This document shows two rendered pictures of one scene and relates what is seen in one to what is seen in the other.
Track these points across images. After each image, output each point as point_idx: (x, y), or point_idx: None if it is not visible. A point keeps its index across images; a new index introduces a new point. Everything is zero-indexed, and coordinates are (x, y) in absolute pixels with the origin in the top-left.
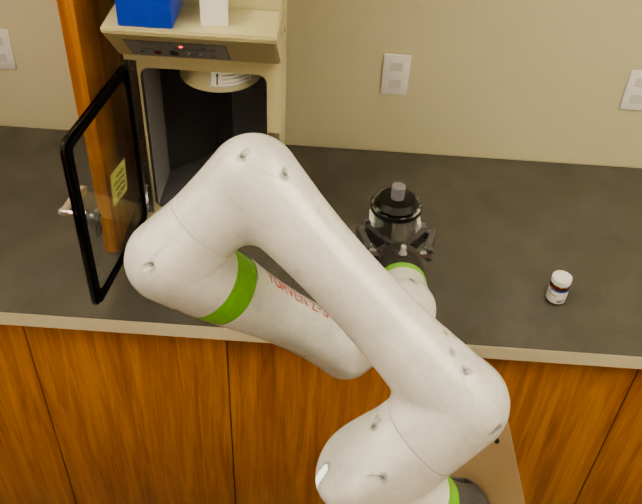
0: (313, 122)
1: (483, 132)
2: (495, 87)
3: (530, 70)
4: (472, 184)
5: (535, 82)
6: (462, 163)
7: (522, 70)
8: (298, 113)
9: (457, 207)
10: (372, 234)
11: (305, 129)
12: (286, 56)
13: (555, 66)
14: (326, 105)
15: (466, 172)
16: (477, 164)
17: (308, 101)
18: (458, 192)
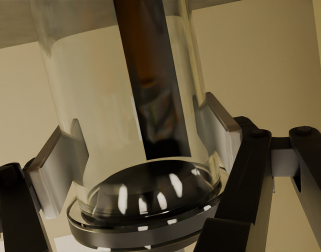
0: (220, 32)
1: (30, 72)
2: (42, 129)
3: (16, 157)
4: (6, 32)
5: (5, 145)
6: (35, 38)
7: (24, 154)
8: (239, 40)
9: (4, 14)
10: (267, 213)
11: (227, 20)
12: (263, 105)
13: None
14: (210, 58)
15: (24, 35)
16: (17, 41)
17: (231, 58)
18: (18, 23)
